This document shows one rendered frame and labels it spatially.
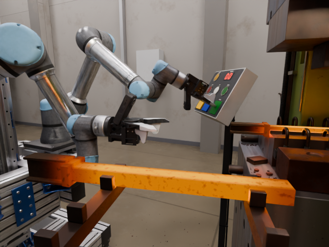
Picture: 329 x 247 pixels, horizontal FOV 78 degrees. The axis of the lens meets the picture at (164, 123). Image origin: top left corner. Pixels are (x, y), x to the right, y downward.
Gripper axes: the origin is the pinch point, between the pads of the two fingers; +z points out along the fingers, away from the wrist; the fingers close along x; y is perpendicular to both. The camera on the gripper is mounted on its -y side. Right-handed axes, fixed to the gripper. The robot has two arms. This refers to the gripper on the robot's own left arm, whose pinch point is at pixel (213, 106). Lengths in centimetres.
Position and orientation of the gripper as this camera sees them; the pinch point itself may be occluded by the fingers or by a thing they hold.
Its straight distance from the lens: 107.0
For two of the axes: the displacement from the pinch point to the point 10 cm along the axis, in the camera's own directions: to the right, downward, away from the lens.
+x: -1.7, -1.9, 9.7
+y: 4.9, -8.7, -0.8
